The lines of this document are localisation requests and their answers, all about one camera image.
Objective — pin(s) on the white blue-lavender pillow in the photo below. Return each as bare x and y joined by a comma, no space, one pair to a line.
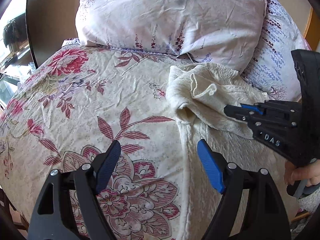
271,68

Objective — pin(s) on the pale pink floral pillow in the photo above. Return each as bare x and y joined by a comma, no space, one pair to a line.
219,31

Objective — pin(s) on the floral bed sheet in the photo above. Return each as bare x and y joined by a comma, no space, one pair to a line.
72,108

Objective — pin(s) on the wooden bed headboard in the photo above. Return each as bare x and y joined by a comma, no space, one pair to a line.
311,32

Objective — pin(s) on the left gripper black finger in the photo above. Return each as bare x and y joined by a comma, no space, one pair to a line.
241,114

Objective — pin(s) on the black camera box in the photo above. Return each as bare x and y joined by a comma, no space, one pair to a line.
307,68

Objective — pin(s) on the person's right hand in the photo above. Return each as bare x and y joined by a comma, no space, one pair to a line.
310,173

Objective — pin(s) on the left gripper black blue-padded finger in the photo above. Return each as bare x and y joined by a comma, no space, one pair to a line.
265,215
247,108
67,206

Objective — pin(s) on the cream cable-knit sweater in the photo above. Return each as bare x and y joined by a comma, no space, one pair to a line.
198,93

